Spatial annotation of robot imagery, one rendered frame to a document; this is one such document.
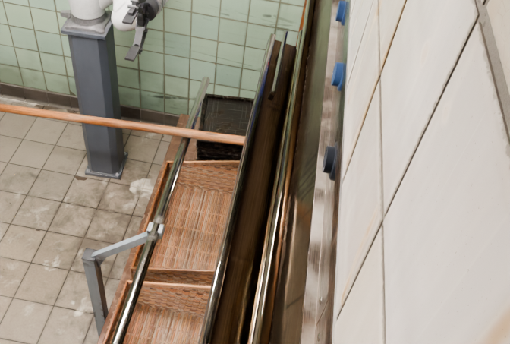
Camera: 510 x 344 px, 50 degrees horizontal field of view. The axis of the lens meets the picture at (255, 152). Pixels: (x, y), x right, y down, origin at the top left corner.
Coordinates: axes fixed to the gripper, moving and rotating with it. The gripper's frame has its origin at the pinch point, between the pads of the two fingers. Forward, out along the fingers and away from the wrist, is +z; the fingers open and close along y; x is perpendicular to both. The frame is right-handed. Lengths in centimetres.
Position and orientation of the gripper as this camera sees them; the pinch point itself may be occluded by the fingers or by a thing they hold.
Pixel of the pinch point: (129, 39)
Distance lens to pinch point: 178.1
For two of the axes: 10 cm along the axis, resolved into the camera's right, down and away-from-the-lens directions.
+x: -9.8, -1.9, 0.3
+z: -1.5, 7.0, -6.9
